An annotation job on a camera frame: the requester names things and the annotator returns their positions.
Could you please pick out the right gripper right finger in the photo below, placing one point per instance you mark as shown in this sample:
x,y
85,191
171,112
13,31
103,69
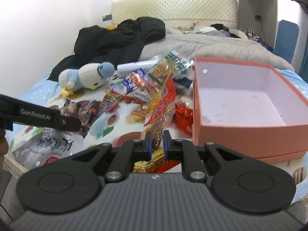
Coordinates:
x,y
235,180

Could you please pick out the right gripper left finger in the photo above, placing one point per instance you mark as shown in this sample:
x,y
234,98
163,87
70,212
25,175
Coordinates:
x,y
74,182

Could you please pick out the grey white snack bag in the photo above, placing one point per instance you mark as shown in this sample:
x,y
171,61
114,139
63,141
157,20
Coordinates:
x,y
47,146

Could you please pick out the dark brown snack bag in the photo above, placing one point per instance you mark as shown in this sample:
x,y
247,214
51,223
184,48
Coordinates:
x,y
87,111

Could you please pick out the red foil snack packet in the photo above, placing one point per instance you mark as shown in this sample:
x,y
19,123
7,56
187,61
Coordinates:
x,y
184,117

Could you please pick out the red yellow peanut snack bag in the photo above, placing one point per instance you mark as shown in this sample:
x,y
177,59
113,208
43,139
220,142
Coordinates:
x,y
160,114

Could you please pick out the blue white snack bag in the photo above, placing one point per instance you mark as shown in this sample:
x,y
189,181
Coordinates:
x,y
139,86

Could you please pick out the green clear snack bag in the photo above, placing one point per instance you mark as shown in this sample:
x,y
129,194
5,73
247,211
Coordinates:
x,y
171,65

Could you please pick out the person left hand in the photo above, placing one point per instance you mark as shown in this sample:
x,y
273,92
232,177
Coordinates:
x,y
3,147

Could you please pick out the light blue star bedsheet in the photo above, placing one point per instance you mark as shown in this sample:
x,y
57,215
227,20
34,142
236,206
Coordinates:
x,y
41,92

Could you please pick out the pink cardboard box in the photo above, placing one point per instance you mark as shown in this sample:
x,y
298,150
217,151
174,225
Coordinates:
x,y
250,108

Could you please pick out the blue white plush bird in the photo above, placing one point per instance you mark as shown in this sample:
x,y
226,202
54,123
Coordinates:
x,y
90,76

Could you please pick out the small red snack packet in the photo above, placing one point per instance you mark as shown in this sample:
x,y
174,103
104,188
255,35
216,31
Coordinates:
x,y
112,96

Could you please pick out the white cylindrical tube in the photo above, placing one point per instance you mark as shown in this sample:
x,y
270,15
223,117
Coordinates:
x,y
125,69

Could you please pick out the clear blue plastic bag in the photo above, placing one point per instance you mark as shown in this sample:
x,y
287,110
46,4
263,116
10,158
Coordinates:
x,y
184,78

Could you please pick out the black jacket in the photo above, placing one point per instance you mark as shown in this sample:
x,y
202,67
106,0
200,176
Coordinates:
x,y
121,45

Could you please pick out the grey quilt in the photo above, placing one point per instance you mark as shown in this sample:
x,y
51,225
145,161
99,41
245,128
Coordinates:
x,y
201,45

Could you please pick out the blue chair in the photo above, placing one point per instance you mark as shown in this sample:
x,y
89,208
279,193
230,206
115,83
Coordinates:
x,y
286,40

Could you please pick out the dark clothes pile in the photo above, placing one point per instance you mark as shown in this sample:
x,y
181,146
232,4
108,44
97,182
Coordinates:
x,y
225,30

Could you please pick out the cream quilted headboard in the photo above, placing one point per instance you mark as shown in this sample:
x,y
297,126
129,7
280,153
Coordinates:
x,y
178,13

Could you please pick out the grey bedside shelf unit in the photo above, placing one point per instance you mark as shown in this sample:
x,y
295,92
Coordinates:
x,y
263,16

